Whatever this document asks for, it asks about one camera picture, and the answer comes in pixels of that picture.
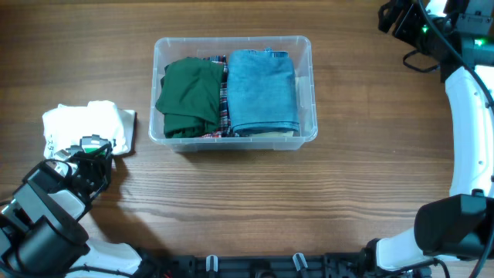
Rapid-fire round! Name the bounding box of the white printed t-shirt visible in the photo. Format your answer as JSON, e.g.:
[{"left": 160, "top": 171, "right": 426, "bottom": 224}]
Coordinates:
[{"left": 42, "top": 100, "right": 136, "bottom": 158}]

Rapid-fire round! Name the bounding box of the dark green cloth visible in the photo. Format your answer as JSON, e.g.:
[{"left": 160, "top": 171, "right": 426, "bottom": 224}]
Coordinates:
[{"left": 155, "top": 57, "right": 225, "bottom": 139}]

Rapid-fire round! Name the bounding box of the red plaid cloth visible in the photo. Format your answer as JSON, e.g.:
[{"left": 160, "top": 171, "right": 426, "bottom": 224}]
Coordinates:
[{"left": 202, "top": 56, "right": 239, "bottom": 138}]

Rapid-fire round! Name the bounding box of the blue cloth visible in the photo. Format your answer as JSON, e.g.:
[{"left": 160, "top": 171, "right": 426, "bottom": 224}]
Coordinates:
[{"left": 227, "top": 49, "right": 299, "bottom": 136}]

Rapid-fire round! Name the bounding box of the beige cloth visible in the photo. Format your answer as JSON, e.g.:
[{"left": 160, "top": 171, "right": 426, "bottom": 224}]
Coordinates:
[{"left": 246, "top": 75, "right": 310, "bottom": 138}]

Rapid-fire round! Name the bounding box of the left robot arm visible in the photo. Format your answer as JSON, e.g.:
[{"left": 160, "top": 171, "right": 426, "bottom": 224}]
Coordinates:
[{"left": 1, "top": 149, "right": 161, "bottom": 277}]

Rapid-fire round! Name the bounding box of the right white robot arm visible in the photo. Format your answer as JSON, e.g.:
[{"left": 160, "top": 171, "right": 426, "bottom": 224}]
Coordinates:
[{"left": 356, "top": 0, "right": 493, "bottom": 277}]

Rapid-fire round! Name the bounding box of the clear plastic storage bin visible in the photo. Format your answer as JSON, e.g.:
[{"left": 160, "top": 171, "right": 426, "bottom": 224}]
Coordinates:
[{"left": 148, "top": 36, "right": 318, "bottom": 152}]

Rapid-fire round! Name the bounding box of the right black camera cable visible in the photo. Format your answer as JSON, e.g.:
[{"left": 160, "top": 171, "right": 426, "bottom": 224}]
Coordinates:
[{"left": 402, "top": 0, "right": 494, "bottom": 278}]

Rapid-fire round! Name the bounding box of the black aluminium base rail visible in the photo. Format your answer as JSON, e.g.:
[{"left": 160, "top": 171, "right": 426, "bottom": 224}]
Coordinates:
[{"left": 158, "top": 253, "right": 431, "bottom": 278}]

